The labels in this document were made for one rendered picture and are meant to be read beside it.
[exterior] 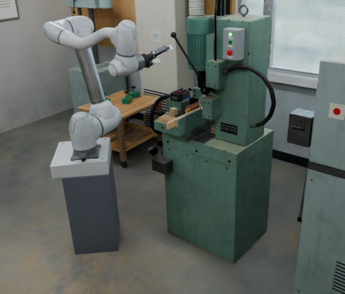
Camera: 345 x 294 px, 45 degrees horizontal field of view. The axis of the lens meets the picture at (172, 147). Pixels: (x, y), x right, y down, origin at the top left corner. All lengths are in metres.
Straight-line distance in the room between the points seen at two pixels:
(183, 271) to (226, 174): 0.71
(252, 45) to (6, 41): 3.45
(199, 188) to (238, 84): 0.73
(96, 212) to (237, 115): 1.12
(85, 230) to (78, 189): 0.32
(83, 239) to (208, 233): 0.84
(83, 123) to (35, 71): 2.88
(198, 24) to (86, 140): 0.98
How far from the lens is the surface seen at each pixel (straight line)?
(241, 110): 2.40
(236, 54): 2.26
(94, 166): 2.63
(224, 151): 2.43
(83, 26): 2.67
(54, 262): 2.99
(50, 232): 3.28
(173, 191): 2.85
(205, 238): 2.87
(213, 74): 2.35
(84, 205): 2.77
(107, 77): 4.77
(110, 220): 2.82
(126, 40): 2.15
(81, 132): 2.60
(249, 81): 2.34
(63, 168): 2.67
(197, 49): 2.53
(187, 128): 2.55
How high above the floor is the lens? 1.85
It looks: 25 degrees down
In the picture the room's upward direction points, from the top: 3 degrees counter-clockwise
